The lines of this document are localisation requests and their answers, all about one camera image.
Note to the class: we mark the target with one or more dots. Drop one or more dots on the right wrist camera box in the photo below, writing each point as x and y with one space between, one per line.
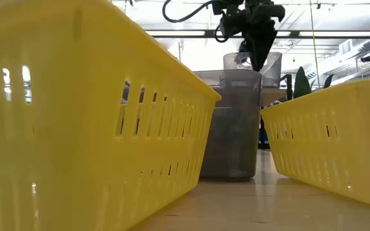
231 25

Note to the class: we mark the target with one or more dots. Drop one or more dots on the white ceiling ducts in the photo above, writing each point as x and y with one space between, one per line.
345 48

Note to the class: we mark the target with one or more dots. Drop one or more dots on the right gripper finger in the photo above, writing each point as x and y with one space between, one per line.
245 48
262 48

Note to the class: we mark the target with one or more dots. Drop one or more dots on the background wooden desk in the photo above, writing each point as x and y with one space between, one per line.
271 96

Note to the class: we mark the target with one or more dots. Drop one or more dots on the black monitor post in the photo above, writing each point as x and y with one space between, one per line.
289 86

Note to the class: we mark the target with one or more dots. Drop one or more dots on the yellow plastic slotted basket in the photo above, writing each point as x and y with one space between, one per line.
75 128
332 144

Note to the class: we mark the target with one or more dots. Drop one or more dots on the green leafy plant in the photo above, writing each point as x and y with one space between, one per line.
301 85

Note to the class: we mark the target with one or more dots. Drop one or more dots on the black plastic slotted basket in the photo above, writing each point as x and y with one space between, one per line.
233 134
273 72

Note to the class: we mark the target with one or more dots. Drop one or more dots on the black overhead beam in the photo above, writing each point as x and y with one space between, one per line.
295 33

